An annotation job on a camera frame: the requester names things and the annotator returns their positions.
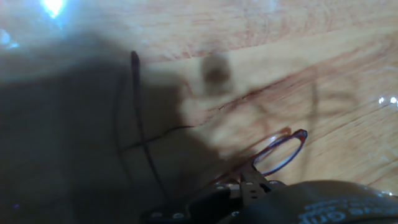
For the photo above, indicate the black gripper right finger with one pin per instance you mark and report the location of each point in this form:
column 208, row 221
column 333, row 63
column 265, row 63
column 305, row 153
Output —
column 253, row 186

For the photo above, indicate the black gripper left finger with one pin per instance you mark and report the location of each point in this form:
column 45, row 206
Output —
column 202, row 205

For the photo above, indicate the brown framed glasses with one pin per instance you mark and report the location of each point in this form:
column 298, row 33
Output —
column 135, row 77

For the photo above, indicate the orange-brown wooden board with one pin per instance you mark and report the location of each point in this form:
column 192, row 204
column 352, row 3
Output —
column 280, row 46

